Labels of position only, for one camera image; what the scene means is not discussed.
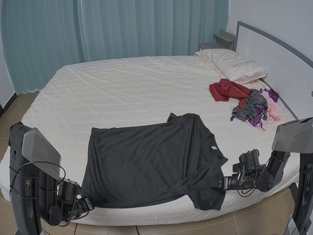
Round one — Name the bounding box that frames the black cable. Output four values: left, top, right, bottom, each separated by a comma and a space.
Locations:
9, 161, 66, 196
238, 189, 257, 198

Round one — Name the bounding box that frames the cream pillow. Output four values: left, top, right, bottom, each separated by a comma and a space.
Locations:
194, 48, 269, 85

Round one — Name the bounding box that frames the blue-green curtain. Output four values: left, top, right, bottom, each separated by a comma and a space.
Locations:
0, 0, 230, 95

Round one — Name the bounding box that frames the pile of clothes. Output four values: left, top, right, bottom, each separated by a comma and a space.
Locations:
230, 88, 282, 132

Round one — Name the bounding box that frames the grey bedside table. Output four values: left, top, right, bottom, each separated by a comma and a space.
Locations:
199, 30, 235, 51

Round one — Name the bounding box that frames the bed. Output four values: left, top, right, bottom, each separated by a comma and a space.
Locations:
0, 21, 313, 217

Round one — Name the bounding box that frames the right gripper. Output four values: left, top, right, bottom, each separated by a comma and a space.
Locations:
211, 176, 257, 191

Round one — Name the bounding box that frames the black T-shirt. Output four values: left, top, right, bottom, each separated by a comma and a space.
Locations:
80, 112, 229, 210

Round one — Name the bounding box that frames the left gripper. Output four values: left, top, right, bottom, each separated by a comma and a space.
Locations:
62, 197, 95, 223

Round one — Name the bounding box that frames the dark red garment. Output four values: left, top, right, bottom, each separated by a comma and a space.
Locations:
209, 78, 252, 110

